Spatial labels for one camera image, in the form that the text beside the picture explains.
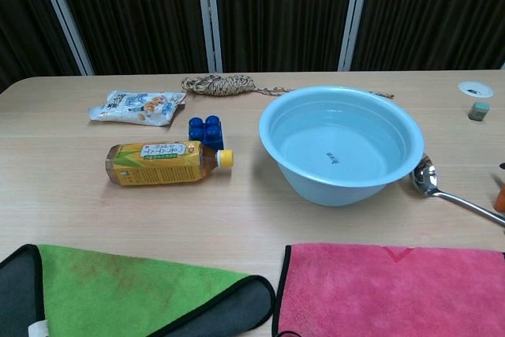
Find pink cloth black trim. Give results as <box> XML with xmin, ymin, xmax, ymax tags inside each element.
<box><xmin>275</xmin><ymin>243</ymin><xmax>505</xmax><ymax>337</ymax></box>

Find tea bottle yellow label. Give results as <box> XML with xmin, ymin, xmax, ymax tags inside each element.
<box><xmin>104</xmin><ymin>140</ymin><xmax>235</xmax><ymax>187</ymax></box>

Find green and grey cloth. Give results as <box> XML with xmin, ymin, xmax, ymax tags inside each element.
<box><xmin>0</xmin><ymin>243</ymin><xmax>276</xmax><ymax>337</ymax></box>

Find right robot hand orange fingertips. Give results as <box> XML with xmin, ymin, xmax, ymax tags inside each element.
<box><xmin>491</xmin><ymin>162</ymin><xmax>505</xmax><ymax>212</ymax></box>

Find metal spoon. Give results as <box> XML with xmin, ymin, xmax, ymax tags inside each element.
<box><xmin>412</xmin><ymin>153</ymin><xmax>505</xmax><ymax>228</ymax></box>

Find white snack packet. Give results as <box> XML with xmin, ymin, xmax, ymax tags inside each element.
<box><xmin>88</xmin><ymin>90</ymin><xmax>187</xmax><ymax>128</ymax></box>

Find grey partition post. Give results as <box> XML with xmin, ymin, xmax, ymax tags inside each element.
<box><xmin>338</xmin><ymin>0</ymin><xmax>374</xmax><ymax>73</ymax></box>
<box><xmin>33</xmin><ymin>0</ymin><xmax>95</xmax><ymax>77</ymax></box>
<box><xmin>196</xmin><ymin>0</ymin><xmax>224</xmax><ymax>73</ymax></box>

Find white table cable grommet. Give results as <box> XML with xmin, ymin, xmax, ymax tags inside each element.
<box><xmin>457</xmin><ymin>81</ymin><xmax>495</xmax><ymax>98</ymax></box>

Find light blue bowl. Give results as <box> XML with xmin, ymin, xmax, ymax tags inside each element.
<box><xmin>258</xmin><ymin>84</ymin><xmax>425</xmax><ymax>208</ymax></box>

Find braided beige rope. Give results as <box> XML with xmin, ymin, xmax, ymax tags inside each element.
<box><xmin>181</xmin><ymin>73</ymin><xmax>395</xmax><ymax>100</ymax></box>

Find blue toy brick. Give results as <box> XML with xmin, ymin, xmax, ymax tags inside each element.
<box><xmin>188</xmin><ymin>114</ymin><xmax>225</xmax><ymax>152</ymax></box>

